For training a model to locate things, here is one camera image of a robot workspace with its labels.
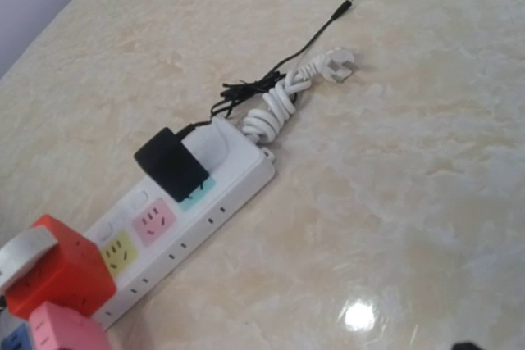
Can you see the red cube socket adapter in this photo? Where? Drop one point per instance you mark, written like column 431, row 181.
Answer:
column 72, row 274

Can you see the white plug adapter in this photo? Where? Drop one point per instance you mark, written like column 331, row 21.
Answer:
column 21, row 253

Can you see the white multicolour power strip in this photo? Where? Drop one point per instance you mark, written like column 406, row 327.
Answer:
column 147, row 234

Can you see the black power adapter with cable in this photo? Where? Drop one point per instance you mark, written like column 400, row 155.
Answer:
column 166, row 160

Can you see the pink cube plug adapter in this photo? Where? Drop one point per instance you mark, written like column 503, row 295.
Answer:
column 55, row 327

